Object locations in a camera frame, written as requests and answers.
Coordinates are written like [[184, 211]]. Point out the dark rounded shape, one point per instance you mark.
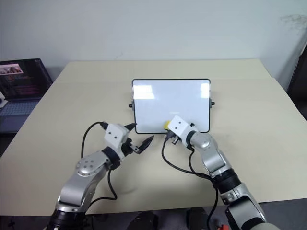
[[200, 219], [145, 221]]

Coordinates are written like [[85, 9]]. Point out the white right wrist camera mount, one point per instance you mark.
[[178, 127]]

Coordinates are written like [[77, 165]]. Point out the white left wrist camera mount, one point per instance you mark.
[[116, 135]]

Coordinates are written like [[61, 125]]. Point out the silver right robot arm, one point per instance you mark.
[[216, 158]]

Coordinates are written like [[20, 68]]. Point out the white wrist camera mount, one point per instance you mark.
[[116, 135], [178, 127]]

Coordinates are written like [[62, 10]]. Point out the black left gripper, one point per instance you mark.
[[128, 149]]

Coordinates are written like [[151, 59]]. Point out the yellow and black eraser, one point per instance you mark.
[[166, 125]]

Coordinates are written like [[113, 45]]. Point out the open blue-grey laptop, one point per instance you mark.
[[21, 81]]

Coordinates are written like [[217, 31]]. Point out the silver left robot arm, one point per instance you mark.
[[81, 177]]

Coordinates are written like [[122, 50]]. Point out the black-framed tabletop whiteboard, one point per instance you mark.
[[168, 103]]

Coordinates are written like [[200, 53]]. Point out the small white object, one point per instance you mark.
[[3, 102]]

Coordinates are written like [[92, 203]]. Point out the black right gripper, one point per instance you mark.
[[172, 139]]

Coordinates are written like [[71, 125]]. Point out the black upright panel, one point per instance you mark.
[[298, 74]]

